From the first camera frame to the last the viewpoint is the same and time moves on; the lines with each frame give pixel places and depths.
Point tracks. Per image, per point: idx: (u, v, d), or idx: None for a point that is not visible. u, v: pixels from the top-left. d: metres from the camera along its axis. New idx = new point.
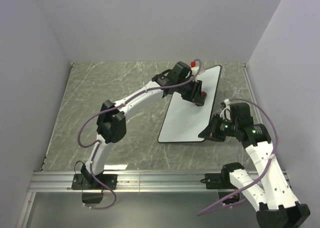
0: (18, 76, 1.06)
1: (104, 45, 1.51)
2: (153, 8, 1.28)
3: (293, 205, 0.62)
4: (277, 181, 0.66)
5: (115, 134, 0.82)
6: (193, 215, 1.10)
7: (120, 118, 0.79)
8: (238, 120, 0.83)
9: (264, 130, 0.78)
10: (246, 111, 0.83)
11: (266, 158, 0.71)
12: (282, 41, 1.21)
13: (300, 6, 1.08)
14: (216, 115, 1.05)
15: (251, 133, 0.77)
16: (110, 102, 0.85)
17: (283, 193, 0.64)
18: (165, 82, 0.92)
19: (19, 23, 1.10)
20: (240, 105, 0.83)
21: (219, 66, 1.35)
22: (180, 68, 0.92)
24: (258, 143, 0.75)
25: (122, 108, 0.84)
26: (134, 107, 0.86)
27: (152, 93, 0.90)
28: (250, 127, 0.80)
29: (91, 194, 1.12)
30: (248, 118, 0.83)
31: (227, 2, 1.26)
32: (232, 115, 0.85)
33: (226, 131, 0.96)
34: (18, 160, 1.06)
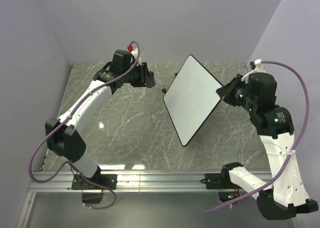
0: (18, 77, 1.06)
1: (104, 45, 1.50)
2: (153, 9, 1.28)
3: (303, 202, 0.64)
4: (291, 179, 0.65)
5: (74, 149, 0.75)
6: (193, 215, 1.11)
7: (71, 132, 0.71)
8: (259, 101, 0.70)
9: (288, 118, 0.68)
10: (273, 91, 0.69)
11: (284, 154, 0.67)
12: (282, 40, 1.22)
13: (300, 4, 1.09)
14: (237, 76, 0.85)
15: (272, 123, 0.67)
16: (54, 119, 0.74)
17: (295, 191, 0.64)
18: (108, 76, 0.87)
19: (19, 23, 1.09)
20: (266, 83, 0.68)
21: (191, 56, 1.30)
22: (120, 57, 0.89)
24: (279, 135, 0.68)
25: (69, 122, 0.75)
26: (83, 116, 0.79)
27: (98, 93, 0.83)
28: (271, 112, 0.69)
29: (90, 193, 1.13)
30: (271, 99, 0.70)
31: (227, 3, 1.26)
32: (254, 90, 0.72)
33: (239, 101, 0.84)
34: (18, 160, 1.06)
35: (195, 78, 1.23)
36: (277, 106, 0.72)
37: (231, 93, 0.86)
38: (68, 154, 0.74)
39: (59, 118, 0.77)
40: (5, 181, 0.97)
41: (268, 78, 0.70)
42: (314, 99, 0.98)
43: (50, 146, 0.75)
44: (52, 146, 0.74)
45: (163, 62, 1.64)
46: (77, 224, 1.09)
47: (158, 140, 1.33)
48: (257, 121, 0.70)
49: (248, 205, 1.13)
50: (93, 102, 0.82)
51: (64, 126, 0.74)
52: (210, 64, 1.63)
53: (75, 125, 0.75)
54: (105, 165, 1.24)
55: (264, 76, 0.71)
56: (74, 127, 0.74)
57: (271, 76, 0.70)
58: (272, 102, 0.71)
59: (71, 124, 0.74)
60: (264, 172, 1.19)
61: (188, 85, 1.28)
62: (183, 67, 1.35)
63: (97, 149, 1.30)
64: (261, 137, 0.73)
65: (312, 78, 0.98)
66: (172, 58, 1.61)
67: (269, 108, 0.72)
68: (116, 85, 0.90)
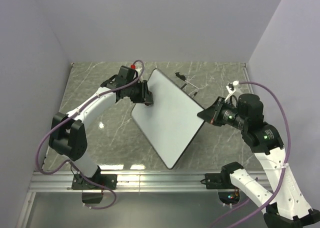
0: (17, 77, 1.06)
1: (104, 45, 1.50)
2: (153, 8, 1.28)
3: (306, 213, 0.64)
4: (291, 191, 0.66)
5: (77, 148, 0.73)
6: (193, 215, 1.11)
7: (78, 126, 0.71)
8: (249, 121, 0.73)
9: (276, 134, 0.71)
10: (261, 111, 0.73)
11: (279, 168, 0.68)
12: (282, 40, 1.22)
13: (300, 3, 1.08)
14: (221, 99, 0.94)
15: (263, 140, 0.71)
16: (62, 114, 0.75)
17: (297, 203, 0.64)
18: (114, 85, 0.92)
19: (19, 23, 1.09)
20: (254, 104, 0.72)
21: (156, 70, 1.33)
22: (125, 71, 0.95)
24: (270, 151, 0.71)
25: (77, 117, 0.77)
26: (90, 114, 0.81)
27: (105, 97, 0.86)
28: (261, 130, 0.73)
29: (90, 194, 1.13)
30: (260, 118, 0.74)
31: (227, 3, 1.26)
32: (243, 112, 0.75)
33: (228, 122, 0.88)
34: (18, 160, 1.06)
35: (166, 93, 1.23)
36: (265, 123, 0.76)
37: (219, 115, 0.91)
38: (69, 151, 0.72)
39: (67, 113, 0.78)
40: (5, 181, 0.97)
41: (254, 99, 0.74)
42: (313, 99, 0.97)
43: (53, 143, 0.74)
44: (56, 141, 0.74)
45: (162, 62, 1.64)
46: (77, 224, 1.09)
47: None
48: (249, 140, 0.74)
49: (248, 205, 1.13)
50: (100, 104, 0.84)
51: (71, 120, 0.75)
52: (210, 64, 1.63)
53: (82, 120, 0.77)
54: (105, 165, 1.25)
55: (251, 97, 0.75)
56: (81, 122, 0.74)
57: (257, 97, 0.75)
58: (260, 120, 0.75)
59: (78, 118, 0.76)
60: (264, 172, 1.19)
61: (159, 96, 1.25)
62: (151, 84, 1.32)
63: (97, 149, 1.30)
64: (256, 155, 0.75)
65: (312, 77, 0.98)
66: (172, 58, 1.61)
67: (258, 127, 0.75)
68: (120, 94, 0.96)
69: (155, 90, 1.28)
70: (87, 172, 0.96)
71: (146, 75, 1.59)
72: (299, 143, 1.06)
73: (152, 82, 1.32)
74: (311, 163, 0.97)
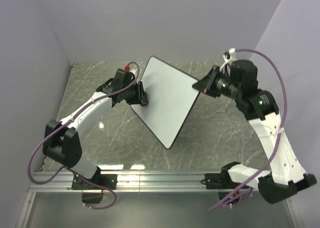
0: (17, 77, 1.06)
1: (104, 44, 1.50)
2: (153, 9, 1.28)
3: (302, 178, 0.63)
4: (286, 156, 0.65)
5: (71, 154, 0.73)
6: (193, 215, 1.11)
7: (72, 134, 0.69)
8: (243, 87, 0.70)
9: (271, 99, 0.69)
10: (254, 76, 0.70)
11: (274, 133, 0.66)
12: (282, 39, 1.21)
13: (300, 2, 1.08)
14: (216, 67, 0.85)
15: (258, 106, 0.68)
16: (56, 121, 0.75)
17: (292, 168, 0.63)
18: (110, 90, 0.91)
19: (19, 23, 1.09)
20: (248, 69, 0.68)
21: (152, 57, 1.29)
22: (122, 74, 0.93)
24: (266, 116, 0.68)
25: (71, 124, 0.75)
26: (84, 121, 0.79)
27: (100, 102, 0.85)
28: (255, 96, 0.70)
29: (90, 193, 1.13)
30: (254, 84, 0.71)
31: (226, 3, 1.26)
32: (237, 77, 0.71)
33: (222, 91, 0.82)
34: (18, 160, 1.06)
35: (162, 76, 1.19)
36: (259, 89, 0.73)
37: (212, 84, 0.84)
38: (64, 158, 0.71)
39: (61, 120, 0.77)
40: (6, 181, 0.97)
41: (248, 63, 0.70)
42: (313, 98, 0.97)
43: (47, 150, 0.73)
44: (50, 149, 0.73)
45: None
46: (77, 224, 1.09)
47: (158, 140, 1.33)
48: (244, 107, 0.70)
49: (248, 205, 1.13)
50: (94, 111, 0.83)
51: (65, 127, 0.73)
52: (210, 64, 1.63)
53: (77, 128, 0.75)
54: (105, 165, 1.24)
55: (244, 62, 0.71)
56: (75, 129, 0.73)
57: (251, 62, 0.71)
58: (254, 87, 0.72)
59: (72, 126, 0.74)
60: None
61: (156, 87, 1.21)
62: (147, 74, 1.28)
63: (97, 149, 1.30)
64: (250, 123, 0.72)
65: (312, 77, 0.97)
66: (172, 58, 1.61)
67: (252, 93, 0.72)
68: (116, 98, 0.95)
69: (152, 79, 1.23)
70: (86, 173, 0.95)
71: None
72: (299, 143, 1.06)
73: (150, 70, 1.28)
74: (312, 162, 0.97)
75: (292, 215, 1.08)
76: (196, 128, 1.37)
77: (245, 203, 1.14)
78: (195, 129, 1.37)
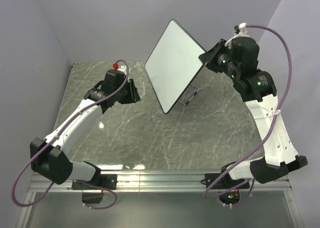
0: (18, 77, 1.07)
1: (104, 44, 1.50)
2: (153, 9, 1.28)
3: (293, 159, 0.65)
4: (280, 138, 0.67)
5: (59, 174, 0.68)
6: (193, 215, 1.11)
7: (57, 154, 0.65)
8: (242, 66, 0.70)
9: (270, 81, 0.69)
10: (255, 56, 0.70)
11: (270, 115, 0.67)
12: (282, 39, 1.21)
13: (300, 3, 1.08)
14: (221, 42, 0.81)
15: (256, 86, 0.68)
16: (40, 139, 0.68)
17: (285, 150, 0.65)
18: (100, 96, 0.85)
19: (19, 23, 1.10)
20: (250, 47, 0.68)
21: (173, 20, 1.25)
22: (112, 77, 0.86)
24: (263, 98, 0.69)
25: (56, 142, 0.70)
26: (71, 135, 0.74)
27: (88, 112, 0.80)
28: (254, 77, 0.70)
29: (90, 193, 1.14)
30: (253, 64, 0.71)
31: (226, 3, 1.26)
32: (238, 55, 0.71)
33: (222, 67, 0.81)
34: (18, 160, 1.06)
35: (178, 44, 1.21)
36: (258, 71, 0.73)
37: (214, 58, 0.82)
38: (53, 176, 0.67)
39: (45, 138, 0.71)
40: (6, 181, 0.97)
41: (250, 42, 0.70)
42: (313, 98, 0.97)
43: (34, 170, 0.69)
44: (36, 168, 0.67)
45: None
46: (77, 224, 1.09)
47: (158, 141, 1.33)
48: (242, 87, 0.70)
49: (248, 205, 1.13)
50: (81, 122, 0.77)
51: (50, 146, 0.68)
52: None
53: (62, 145, 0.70)
54: (105, 165, 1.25)
55: (247, 41, 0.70)
56: (60, 148, 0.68)
57: (253, 41, 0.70)
58: (254, 67, 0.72)
59: (57, 145, 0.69)
60: None
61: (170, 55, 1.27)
62: (164, 37, 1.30)
63: (97, 149, 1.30)
64: (247, 104, 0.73)
65: (312, 77, 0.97)
66: None
67: (251, 74, 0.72)
68: (106, 103, 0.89)
69: (167, 45, 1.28)
70: (86, 175, 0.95)
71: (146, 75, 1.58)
72: (299, 143, 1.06)
73: (168, 33, 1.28)
74: (312, 162, 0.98)
75: (292, 215, 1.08)
76: (196, 128, 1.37)
77: (245, 204, 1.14)
78: (195, 129, 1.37)
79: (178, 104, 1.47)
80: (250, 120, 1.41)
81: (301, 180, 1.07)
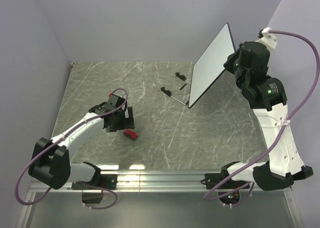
0: (18, 77, 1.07)
1: (104, 44, 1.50)
2: (153, 9, 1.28)
3: (299, 170, 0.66)
4: (287, 149, 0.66)
5: (59, 175, 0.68)
6: (193, 215, 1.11)
7: (61, 153, 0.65)
8: (251, 73, 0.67)
9: (280, 89, 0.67)
10: (265, 62, 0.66)
11: (279, 125, 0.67)
12: (287, 45, 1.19)
13: (300, 7, 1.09)
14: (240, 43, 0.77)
15: (266, 95, 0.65)
16: (46, 139, 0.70)
17: (292, 161, 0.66)
18: (103, 111, 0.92)
19: (19, 24, 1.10)
20: (259, 53, 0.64)
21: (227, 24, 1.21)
22: (116, 98, 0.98)
24: (273, 107, 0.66)
25: (62, 143, 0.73)
26: (75, 140, 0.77)
27: (92, 123, 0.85)
28: (264, 84, 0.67)
29: (90, 194, 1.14)
30: (264, 71, 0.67)
31: (227, 3, 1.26)
32: (247, 61, 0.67)
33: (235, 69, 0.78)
34: (18, 160, 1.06)
35: (221, 46, 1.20)
36: (268, 77, 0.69)
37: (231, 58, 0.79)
38: (50, 179, 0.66)
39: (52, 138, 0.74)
40: (6, 181, 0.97)
41: (259, 47, 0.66)
42: (312, 99, 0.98)
43: (33, 171, 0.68)
44: (35, 169, 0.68)
45: (162, 62, 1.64)
46: (77, 224, 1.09)
47: (158, 141, 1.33)
48: (251, 96, 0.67)
49: (248, 205, 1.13)
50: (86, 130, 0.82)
51: (55, 146, 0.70)
52: None
53: (67, 146, 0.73)
54: (105, 165, 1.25)
55: (257, 46, 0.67)
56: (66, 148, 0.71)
57: (264, 46, 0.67)
58: (264, 73, 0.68)
59: (63, 145, 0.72)
60: None
61: (211, 52, 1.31)
62: (217, 35, 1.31)
63: (97, 149, 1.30)
64: (256, 111, 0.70)
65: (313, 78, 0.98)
66: (172, 58, 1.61)
67: (261, 80, 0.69)
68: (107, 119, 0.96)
69: (214, 41, 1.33)
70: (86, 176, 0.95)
71: (146, 75, 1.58)
72: (300, 143, 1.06)
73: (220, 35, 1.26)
74: (312, 162, 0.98)
75: (292, 215, 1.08)
76: (196, 128, 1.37)
77: (245, 204, 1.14)
78: (195, 129, 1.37)
79: (178, 104, 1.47)
80: (250, 120, 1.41)
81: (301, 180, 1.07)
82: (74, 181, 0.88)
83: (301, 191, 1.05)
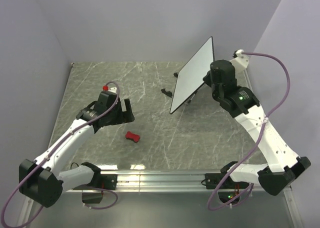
0: (17, 77, 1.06)
1: (103, 44, 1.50)
2: (153, 8, 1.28)
3: (296, 162, 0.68)
4: (276, 144, 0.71)
5: (49, 195, 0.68)
6: (193, 215, 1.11)
7: (47, 176, 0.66)
8: (223, 86, 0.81)
9: (250, 94, 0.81)
10: (232, 75, 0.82)
11: (259, 124, 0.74)
12: (285, 47, 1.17)
13: (300, 5, 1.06)
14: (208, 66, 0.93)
15: (239, 101, 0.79)
16: (29, 161, 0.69)
17: (285, 154, 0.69)
18: (92, 115, 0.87)
19: (18, 23, 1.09)
20: (226, 70, 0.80)
21: (211, 38, 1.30)
22: (105, 97, 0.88)
24: (249, 110, 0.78)
25: (46, 164, 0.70)
26: (62, 157, 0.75)
27: (79, 132, 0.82)
28: (236, 94, 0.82)
29: (91, 194, 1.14)
30: (233, 83, 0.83)
31: (227, 2, 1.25)
32: (218, 77, 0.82)
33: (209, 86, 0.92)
34: (18, 160, 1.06)
35: (204, 56, 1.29)
36: (239, 87, 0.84)
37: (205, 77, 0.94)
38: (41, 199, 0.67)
39: (35, 159, 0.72)
40: (6, 181, 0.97)
41: (225, 64, 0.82)
42: (312, 99, 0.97)
43: (22, 191, 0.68)
44: (25, 189, 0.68)
45: (163, 62, 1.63)
46: (76, 224, 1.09)
47: (158, 141, 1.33)
48: (227, 105, 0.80)
49: (248, 205, 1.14)
50: (73, 143, 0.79)
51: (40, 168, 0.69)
52: None
53: (52, 167, 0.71)
54: (105, 165, 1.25)
55: (223, 64, 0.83)
56: (50, 170, 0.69)
57: (229, 63, 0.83)
58: (234, 85, 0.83)
59: (47, 167, 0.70)
60: None
61: (202, 56, 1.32)
62: (198, 51, 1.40)
63: (97, 149, 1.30)
64: (236, 118, 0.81)
65: (312, 79, 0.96)
66: (172, 57, 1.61)
67: (232, 91, 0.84)
68: (99, 124, 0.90)
69: (197, 54, 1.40)
70: (82, 180, 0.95)
71: (146, 75, 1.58)
72: (299, 143, 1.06)
73: (201, 50, 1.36)
74: (312, 162, 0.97)
75: (292, 216, 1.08)
76: (196, 128, 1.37)
77: (245, 204, 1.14)
78: (195, 129, 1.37)
79: None
80: None
81: (300, 180, 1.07)
82: (75, 183, 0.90)
83: (302, 191, 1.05)
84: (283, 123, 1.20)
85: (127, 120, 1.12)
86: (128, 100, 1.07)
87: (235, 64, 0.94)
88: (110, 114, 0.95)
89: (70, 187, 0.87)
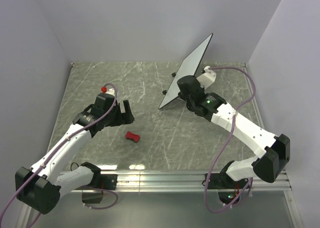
0: (17, 76, 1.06)
1: (103, 44, 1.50)
2: (153, 8, 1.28)
3: (274, 140, 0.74)
4: (251, 130, 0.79)
5: (46, 202, 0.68)
6: (193, 215, 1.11)
7: (43, 184, 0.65)
8: (192, 96, 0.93)
9: (216, 97, 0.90)
10: (197, 85, 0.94)
11: (231, 117, 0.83)
12: (285, 46, 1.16)
13: (300, 5, 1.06)
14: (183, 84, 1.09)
15: (208, 105, 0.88)
16: (26, 168, 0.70)
17: (261, 136, 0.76)
18: (89, 119, 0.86)
19: (18, 23, 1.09)
20: (189, 82, 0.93)
21: (211, 36, 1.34)
22: (102, 100, 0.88)
24: (218, 110, 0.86)
25: (42, 172, 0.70)
26: (58, 164, 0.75)
27: (76, 138, 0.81)
28: (204, 100, 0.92)
29: (91, 194, 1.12)
30: (200, 92, 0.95)
31: (227, 2, 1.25)
32: (186, 91, 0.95)
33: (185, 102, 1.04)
34: (18, 160, 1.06)
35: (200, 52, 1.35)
36: (207, 94, 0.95)
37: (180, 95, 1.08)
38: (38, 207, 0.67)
39: (31, 167, 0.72)
40: (6, 181, 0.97)
41: (188, 79, 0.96)
42: (311, 99, 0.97)
43: (20, 198, 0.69)
44: (22, 197, 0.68)
45: (163, 62, 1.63)
46: (76, 224, 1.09)
47: (158, 141, 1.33)
48: (199, 111, 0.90)
49: (248, 205, 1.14)
50: (69, 149, 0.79)
51: (36, 176, 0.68)
52: (210, 64, 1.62)
53: (49, 175, 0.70)
54: (105, 165, 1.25)
55: (186, 79, 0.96)
56: (46, 178, 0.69)
57: (191, 77, 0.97)
58: (201, 94, 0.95)
59: (43, 175, 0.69)
60: None
61: (199, 54, 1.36)
62: (197, 48, 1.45)
63: (97, 149, 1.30)
64: (213, 121, 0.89)
65: (312, 79, 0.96)
66: (171, 57, 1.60)
67: (202, 98, 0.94)
68: (96, 128, 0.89)
69: (196, 51, 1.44)
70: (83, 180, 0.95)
71: (146, 75, 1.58)
72: (299, 143, 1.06)
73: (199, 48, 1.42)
74: (311, 162, 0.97)
75: (292, 216, 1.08)
76: (196, 128, 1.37)
77: (244, 203, 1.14)
78: (195, 129, 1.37)
79: (178, 104, 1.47)
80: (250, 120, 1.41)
81: (300, 180, 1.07)
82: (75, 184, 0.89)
83: (302, 191, 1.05)
84: (283, 123, 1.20)
85: (125, 121, 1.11)
86: (126, 100, 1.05)
87: (204, 78, 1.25)
88: (108, 116, 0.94)
89: (71, 188, 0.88)
